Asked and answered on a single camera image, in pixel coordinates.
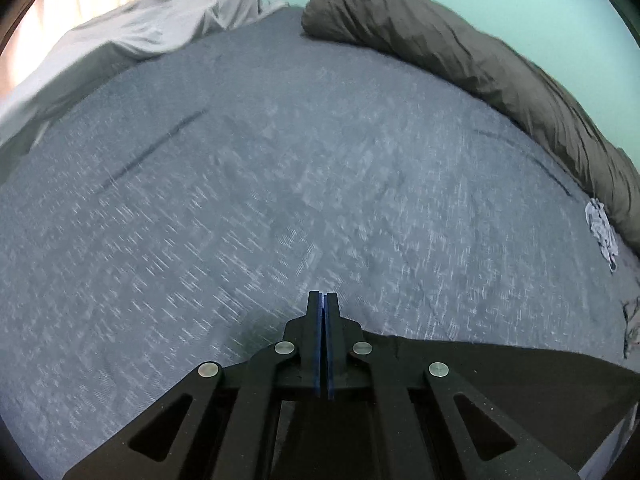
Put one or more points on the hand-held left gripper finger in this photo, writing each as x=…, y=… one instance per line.
x=320, y=350
x=331, y=350

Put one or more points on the black garment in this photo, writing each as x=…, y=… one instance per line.
x=525, y=375

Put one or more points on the bed with blue sheet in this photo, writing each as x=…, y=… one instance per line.
x=250, y=185

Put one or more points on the small blue patterned cloth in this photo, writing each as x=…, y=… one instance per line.
x=600, y=230

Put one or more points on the small grey garment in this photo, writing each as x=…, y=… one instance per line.
x=634, y=325

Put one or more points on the dark grey rolled duvet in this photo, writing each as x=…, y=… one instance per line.
x=450, y=45

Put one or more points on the light grey cloth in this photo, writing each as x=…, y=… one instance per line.
x=125, y=30

